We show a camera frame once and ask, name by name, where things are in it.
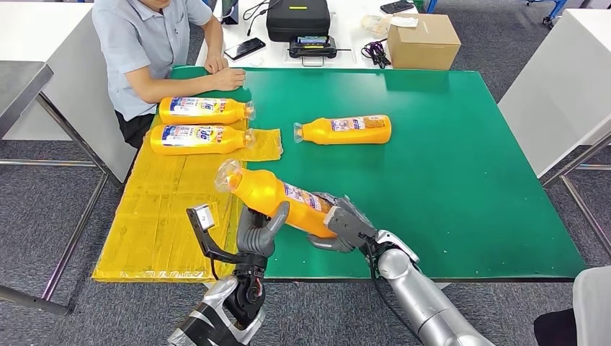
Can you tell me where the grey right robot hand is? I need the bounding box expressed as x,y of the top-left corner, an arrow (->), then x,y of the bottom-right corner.
308,192 -> 380,254

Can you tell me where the person's left hand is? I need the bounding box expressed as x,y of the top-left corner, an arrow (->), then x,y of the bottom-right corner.
203,53 -> 230,76

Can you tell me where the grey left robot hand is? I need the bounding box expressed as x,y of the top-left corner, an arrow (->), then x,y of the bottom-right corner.
236,200 -> 291,260

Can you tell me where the person's right hand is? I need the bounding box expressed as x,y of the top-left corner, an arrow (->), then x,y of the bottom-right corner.
210,67 -> 247,92

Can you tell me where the orange detergent bottle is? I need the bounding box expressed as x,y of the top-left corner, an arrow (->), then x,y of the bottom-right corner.
149,124 -> 257,156
215,158 -> 340,240
293,114 -> 393,146
158,96 -> 257,126

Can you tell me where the black smartphone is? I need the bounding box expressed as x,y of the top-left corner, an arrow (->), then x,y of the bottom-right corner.
223,37 -> 267,61
380,0 -> 416,14

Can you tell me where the dark standing tablet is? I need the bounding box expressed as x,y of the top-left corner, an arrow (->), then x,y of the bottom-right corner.
220,0 -> 240,26

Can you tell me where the person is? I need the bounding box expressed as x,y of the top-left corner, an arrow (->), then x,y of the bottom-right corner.
532,265 -> 611,346
92,0 -> 247,150

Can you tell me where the black yellow remote controller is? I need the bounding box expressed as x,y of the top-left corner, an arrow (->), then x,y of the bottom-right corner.
288,35 -> 353,68

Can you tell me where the black hard case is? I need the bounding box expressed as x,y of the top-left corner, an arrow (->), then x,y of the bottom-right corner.
265,0 -> 331,43

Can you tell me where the white table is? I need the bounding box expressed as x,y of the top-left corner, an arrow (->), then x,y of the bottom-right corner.
195,0 -> 423,70
0,2 -> 138,185
497,6 -> 611,179

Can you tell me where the clear plastic bag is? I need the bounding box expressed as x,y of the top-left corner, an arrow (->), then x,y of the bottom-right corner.
360,14 -> 393,35

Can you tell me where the brown cardboard box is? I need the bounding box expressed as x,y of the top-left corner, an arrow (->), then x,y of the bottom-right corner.
386,13 -> 463,71

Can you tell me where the grey metal table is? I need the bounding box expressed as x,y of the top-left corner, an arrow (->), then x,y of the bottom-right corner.
0,62 -> 54,139

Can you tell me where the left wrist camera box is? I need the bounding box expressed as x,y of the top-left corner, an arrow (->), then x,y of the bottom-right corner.
186,204 -> 240,265

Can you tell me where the coiled black cable bundle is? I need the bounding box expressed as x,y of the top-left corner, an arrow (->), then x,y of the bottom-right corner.
360,39 -> 393,70

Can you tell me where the steel table frame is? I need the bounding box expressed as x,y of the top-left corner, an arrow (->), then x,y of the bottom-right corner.
0,93 -> 120,317
540,130 -> 611,261

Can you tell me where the blue cart frame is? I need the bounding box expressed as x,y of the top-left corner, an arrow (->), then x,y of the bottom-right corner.
525,0 -> 569,27

